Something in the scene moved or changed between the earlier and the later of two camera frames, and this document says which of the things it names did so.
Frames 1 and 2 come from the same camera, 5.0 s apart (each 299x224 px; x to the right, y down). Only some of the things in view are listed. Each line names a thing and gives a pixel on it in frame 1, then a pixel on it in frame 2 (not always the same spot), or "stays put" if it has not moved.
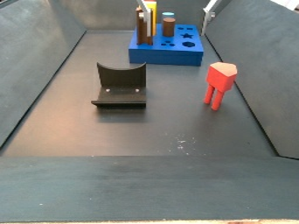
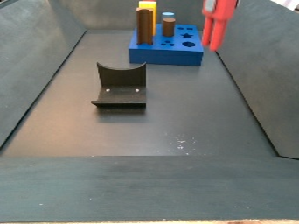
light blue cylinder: [166, 15] stays put
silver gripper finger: [210, 10] to [210, 5]
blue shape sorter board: [182, 50] stays put
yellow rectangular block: [152, 5] stays put
